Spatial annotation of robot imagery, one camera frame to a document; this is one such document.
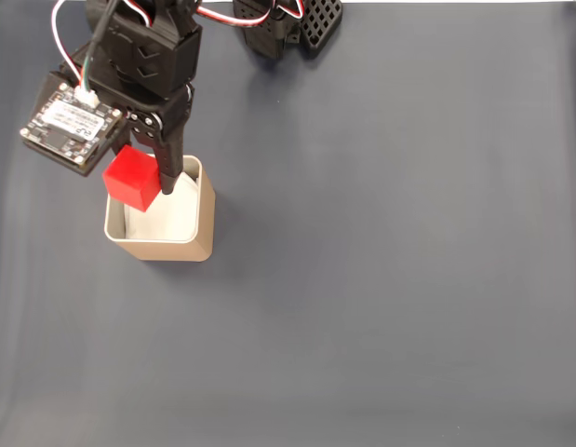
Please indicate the red cube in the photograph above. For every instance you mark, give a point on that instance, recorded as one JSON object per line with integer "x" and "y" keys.
{"x": 129, "y": 179}

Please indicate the dark blue-grey mat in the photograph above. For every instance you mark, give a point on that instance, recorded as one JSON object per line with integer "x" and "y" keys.
{"x": 362, "y": 279}

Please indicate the white paper padding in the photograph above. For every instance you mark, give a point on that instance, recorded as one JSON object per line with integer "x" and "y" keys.
{"x": 173, "y": 219}

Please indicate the camera board in black mount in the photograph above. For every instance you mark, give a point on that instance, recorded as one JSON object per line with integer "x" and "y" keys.
{"x": 69, "y": 121}

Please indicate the tan square box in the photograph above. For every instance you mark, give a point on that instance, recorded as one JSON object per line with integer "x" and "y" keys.
{"x": 176, "y": 249}

